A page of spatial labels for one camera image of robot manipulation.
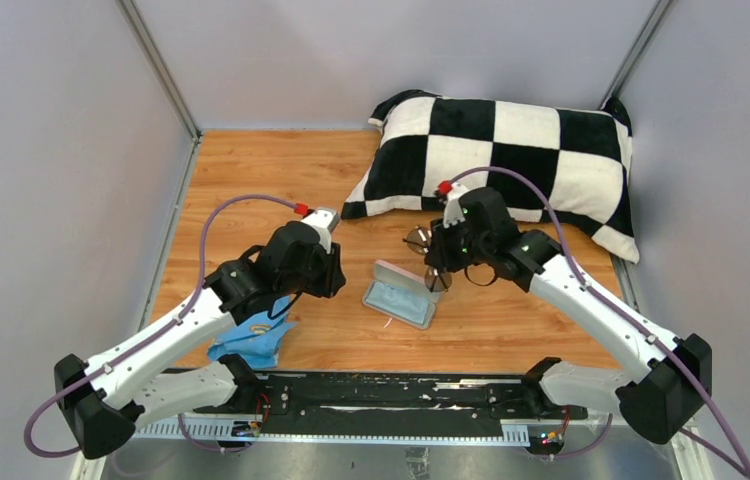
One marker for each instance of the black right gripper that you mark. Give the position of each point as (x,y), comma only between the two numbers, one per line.
(440,255)

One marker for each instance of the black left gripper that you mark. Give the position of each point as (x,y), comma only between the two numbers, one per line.
(332,276)

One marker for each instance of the dark aviator sunglasses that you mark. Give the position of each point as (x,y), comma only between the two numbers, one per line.
(436,279)

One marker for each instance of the light blue cleaning cloth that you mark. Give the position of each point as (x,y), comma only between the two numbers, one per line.
(398,302)

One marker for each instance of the pink glasses case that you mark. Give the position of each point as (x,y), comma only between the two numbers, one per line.
(391,274)

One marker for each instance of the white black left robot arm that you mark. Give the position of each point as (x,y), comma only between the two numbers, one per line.
(113,394)

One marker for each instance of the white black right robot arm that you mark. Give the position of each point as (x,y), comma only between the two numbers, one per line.
(587,311)

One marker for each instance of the blue patterned pouch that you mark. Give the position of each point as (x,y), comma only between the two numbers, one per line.
(257,341)

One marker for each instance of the black white checkered pillow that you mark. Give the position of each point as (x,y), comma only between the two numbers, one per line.
(578,161)

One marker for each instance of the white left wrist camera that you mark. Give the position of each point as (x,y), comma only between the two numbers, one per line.
(324,221)

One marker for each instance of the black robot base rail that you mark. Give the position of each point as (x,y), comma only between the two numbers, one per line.
(532,411)

